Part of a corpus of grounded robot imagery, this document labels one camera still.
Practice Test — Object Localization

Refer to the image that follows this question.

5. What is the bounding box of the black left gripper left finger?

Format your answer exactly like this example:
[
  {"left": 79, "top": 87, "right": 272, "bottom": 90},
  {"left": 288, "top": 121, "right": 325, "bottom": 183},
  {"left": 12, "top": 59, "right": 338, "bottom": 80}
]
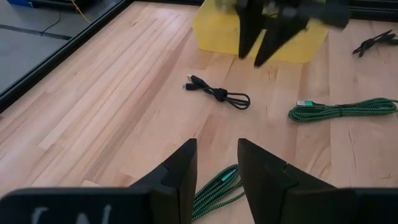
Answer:
[{"left": 129, "top": 138, "right": 198, "bottom": 224}]

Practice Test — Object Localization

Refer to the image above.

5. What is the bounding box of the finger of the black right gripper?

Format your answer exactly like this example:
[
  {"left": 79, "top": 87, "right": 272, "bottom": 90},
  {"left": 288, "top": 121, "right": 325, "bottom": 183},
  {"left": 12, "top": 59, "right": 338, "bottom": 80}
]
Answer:
[
  {"left": 234, "top": 0, "right": 266, "bottom": 60},
  {"left": 253, "top": 12, "right": 312, "bottom": 68}
]

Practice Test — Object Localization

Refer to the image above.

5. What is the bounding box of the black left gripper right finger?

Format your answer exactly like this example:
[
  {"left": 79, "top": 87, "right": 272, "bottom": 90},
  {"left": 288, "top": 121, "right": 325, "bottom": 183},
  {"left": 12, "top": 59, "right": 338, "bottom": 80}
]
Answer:
[{"left": 237, "top": 138, "right": 336, "bottom": 224}]

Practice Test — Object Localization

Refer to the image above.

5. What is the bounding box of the green braided USB cable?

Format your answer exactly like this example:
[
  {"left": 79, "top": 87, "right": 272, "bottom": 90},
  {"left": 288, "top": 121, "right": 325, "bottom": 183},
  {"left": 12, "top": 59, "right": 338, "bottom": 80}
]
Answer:
[
  {"left": 287, "top": 97, "right": 398, "bottom": 123},
  {"left": 191, "top": 164, "right": 246, "bottom": 222}
]

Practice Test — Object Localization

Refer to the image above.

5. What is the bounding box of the black cable bundle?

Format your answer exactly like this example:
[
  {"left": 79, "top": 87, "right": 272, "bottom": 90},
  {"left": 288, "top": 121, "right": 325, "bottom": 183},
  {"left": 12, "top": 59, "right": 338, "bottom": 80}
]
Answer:
[{"left": 351, "top": 29, "right": 398, "bottom": 58}]

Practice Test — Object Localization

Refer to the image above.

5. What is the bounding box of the short black USB cable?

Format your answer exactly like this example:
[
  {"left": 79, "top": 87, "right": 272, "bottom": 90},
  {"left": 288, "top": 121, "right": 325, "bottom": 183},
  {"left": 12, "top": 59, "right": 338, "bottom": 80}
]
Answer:
[{"left": 182, "top": 74, "right": 251, "bottom": 111}]

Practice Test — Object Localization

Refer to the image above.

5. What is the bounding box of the yellow plastic bin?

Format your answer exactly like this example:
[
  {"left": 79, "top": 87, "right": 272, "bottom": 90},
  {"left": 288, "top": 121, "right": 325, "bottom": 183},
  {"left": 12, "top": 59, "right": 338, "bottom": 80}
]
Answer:
[{"left": 191, "top": 0, "right": 330, "bottom": 65}]

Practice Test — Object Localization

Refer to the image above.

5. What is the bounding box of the blue floor crate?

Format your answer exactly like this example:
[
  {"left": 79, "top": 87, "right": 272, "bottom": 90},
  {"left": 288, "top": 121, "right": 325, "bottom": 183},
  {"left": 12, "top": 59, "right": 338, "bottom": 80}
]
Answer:
[{"left": 6, "top": 0, "right": 34, "bottom": 8}]

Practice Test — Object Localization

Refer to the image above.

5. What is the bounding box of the yellow extension cord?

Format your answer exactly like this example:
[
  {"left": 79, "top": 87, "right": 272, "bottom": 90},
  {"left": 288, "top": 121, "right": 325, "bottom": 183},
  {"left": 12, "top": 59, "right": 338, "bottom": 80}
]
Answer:
[{"left": 69, "top": 0, "right": 92, "bottom": 24}]

